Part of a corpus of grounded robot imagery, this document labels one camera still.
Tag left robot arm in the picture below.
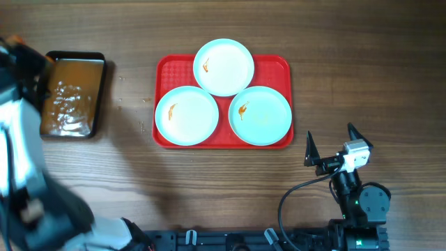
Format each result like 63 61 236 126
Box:
1 37 155 250

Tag red plastic serving tray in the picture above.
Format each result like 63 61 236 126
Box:
153 54 293 149

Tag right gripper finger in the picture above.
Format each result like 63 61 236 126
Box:
304 130 320 167
347 123 374 149

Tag light blue plate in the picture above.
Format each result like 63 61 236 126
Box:
192 38 255 97
155 86 220 146
228 86 292 146

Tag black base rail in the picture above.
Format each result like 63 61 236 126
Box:
147 227 390 251

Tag black water tray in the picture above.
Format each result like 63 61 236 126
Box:
40 51 107 138

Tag orange green sponge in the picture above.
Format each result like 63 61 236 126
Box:
6 35 24 45

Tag right black cable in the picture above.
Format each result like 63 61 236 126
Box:
277 163 346 251

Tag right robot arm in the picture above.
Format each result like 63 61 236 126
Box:
304 123 392 250

